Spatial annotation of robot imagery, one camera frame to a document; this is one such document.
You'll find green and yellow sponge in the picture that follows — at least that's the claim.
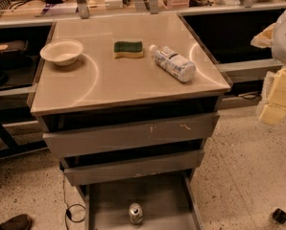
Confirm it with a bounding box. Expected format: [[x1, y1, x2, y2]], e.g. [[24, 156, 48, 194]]
[[113, 41, 144, 58]]

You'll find grey drawer cabinet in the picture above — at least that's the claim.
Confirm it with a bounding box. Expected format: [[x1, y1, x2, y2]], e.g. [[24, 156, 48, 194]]
[[26, 11, 233, 230]]

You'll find black floor cable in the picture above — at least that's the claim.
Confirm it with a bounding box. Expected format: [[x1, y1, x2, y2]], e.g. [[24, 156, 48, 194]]
[[61, 172, 86, 230]]

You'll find grey top drawer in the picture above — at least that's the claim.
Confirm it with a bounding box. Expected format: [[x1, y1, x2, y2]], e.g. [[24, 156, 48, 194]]
[[43, 113, 219, 158]]

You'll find silver 7up soda can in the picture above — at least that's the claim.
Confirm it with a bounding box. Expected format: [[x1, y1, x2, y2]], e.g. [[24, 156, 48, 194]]
[[129, 203, 143, 224]]

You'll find white paper bowl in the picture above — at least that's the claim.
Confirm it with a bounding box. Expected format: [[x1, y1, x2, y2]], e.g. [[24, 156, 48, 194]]
[[40, 39, 83, 66]]

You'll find dark shoe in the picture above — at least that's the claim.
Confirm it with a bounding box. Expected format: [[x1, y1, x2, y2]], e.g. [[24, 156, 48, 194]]
[[0, 214, 32, 230]]

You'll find grey open bottom drawer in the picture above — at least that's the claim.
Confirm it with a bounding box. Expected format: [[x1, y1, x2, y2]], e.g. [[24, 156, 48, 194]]
[[85, 172, 203, 230]]

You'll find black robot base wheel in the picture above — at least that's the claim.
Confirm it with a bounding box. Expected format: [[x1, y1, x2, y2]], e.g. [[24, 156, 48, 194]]
[[272, 208, 286, 224]]

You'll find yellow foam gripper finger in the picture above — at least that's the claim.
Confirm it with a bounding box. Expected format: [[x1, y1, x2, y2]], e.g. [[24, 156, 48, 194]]
[[250, 23, 275, 48], [257, 65, 286, 125]]

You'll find grey middle drawer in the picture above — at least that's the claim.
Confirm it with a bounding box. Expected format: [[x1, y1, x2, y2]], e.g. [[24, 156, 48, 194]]
[[64, 149, 204, 186]]

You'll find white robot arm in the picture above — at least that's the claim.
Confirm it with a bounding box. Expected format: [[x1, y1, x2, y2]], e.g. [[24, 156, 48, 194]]
[[250, 11, 286, 125]]

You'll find clear plastic water bottle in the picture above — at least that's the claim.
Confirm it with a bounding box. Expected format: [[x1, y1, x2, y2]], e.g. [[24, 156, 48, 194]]
[[150, 45, 197, 83]]

